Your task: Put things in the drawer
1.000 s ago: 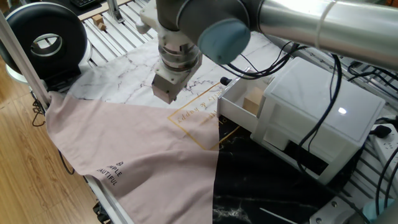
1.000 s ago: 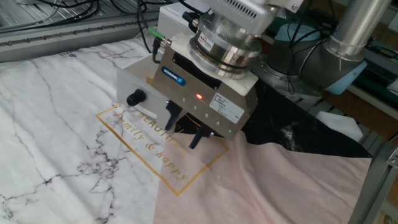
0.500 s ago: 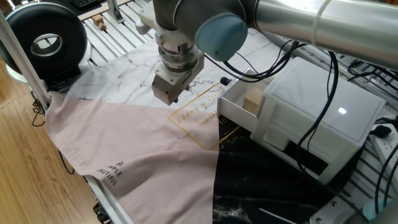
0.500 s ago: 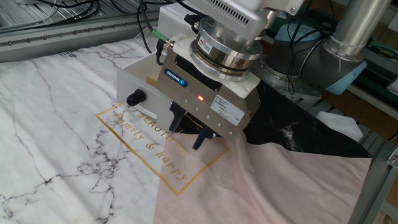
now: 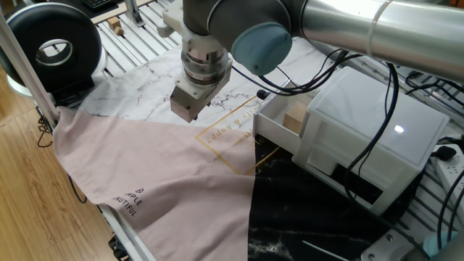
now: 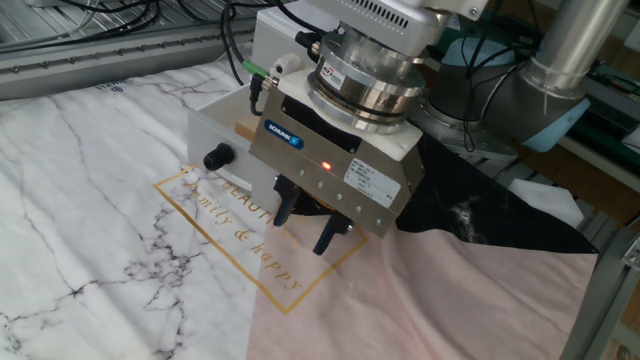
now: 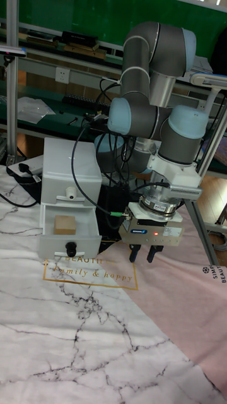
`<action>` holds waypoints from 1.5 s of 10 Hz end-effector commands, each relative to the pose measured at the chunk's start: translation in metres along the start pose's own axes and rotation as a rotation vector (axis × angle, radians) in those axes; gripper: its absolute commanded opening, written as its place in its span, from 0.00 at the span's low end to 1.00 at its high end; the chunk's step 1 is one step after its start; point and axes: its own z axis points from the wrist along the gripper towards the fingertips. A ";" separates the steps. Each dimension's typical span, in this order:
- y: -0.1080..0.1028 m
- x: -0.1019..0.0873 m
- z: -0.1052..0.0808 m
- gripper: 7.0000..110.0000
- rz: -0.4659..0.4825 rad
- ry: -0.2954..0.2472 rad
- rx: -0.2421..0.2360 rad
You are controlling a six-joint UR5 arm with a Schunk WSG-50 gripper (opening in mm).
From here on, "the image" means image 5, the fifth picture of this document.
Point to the white vented wrist mount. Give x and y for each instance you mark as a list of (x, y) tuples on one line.
[(192, 40)]

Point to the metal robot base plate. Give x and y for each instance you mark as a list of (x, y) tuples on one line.
[(388, 246)]

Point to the black power plug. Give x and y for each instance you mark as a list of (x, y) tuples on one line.
[(444, 152)]

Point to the white plastic drawer cabinet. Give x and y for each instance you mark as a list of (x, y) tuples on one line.
[(362, 127)]

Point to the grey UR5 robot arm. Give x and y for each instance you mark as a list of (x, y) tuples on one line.
[(362, 25)]

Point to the marble pink black tablecloth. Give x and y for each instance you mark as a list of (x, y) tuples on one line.
[(145, 163)]

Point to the light wooden cube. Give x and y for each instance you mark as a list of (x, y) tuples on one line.
[(294, 117)]

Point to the light wooden desk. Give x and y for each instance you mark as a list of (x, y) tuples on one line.
[(101, 16)]

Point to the aluminium table frame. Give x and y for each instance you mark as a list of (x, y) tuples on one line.
[(127, 232)]

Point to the silver Schunk gripper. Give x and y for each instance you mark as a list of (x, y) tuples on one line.
[(183, 105)]

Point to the small wooden block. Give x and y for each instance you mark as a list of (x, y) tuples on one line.
[(114, 22), (119, 31)]

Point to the white gripper adapter plate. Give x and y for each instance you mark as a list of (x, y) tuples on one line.
[(192, 90)]

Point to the metal bracket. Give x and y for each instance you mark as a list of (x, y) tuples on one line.
[(134, 14)]

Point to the black keyboard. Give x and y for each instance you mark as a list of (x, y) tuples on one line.
[(98, 3)]

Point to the white power strip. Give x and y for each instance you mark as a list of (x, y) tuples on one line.
[(451, 170)]

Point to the aluminium frame post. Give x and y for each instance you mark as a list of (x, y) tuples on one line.
[(30, 72)]

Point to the black bracket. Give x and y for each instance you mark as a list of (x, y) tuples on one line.
[(117, 250)]

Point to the white drawer with black knob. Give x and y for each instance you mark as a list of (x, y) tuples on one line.
[(275, 132)]

